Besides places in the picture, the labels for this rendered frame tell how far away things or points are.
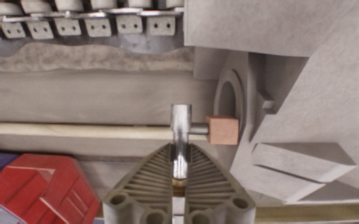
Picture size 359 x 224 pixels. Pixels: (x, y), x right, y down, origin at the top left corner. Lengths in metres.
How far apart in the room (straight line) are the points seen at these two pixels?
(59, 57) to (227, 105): 0.39
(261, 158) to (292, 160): 0.03
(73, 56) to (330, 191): 0.58
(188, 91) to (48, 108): 0.40
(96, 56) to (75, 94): 0.12
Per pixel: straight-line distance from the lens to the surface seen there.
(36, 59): 0.46
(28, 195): 0.76
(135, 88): 0.34
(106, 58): 0.35
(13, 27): 0.46
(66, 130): 0.48
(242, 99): 0.17
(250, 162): 0.21
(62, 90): 0.45
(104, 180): 0.67
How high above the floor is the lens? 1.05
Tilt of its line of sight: 59 degrees down
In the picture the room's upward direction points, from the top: 177 degrees counter-clockwise
